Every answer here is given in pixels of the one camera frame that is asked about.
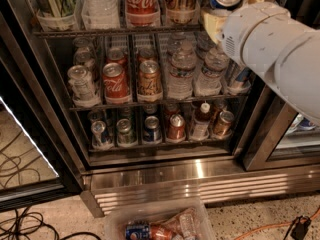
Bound red can bottom shelf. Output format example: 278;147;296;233
166;114;186;143

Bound stainless steel fridge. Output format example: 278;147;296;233
0;0;320;217

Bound black cables on floor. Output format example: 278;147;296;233
0;206;102;240

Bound orange can in bin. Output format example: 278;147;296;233
150;225;175;240

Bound open glass fridge door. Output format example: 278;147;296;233
0;67;69;212

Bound clear plastic bin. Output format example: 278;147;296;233
105;198;216;240

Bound blue silver can bottom left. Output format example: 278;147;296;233
91;120;112;150

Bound water bottle middle shelf right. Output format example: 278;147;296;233
194;45;229;96

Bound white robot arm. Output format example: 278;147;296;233
201;0;320;125

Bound red coca-cola can middle shelf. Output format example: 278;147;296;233
102;63;130;104

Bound white can middle shelf front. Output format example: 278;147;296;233
67;65;101;108

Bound water bottle middle shelf left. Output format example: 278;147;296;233
168;40;197;100

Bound clear water bottle top shelf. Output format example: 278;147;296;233
82;0;120;29

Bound red coca-cola can shelf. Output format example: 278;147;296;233
102;63;130;104
125;0;159;27

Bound blue silver can middle shelf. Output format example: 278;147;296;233
226;62;251;94

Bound black plug on floor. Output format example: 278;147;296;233
291;216;311;240

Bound copper can bottom shelf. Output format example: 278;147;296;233
212;111;234;139

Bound water bottle in bin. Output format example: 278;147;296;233
179;214;196;240

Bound pepsi can in bin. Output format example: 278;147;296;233
125;222;151;240

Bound brown bottle white cap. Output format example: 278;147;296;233
190;102;210;140

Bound orange extension cable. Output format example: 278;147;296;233
233;206;320;240

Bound green patterned can top shelf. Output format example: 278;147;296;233
36;0;79;31

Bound red coca-cola can top shelf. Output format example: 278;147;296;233
125;0;159;27

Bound orange can middle shelf front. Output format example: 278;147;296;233
138;60;163;102

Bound brown can top shelf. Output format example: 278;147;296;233
165;0;197;25

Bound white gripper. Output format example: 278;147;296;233
201;0;297;68

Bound blue pepsi can bottom shelf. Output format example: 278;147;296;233
143;116;162;143

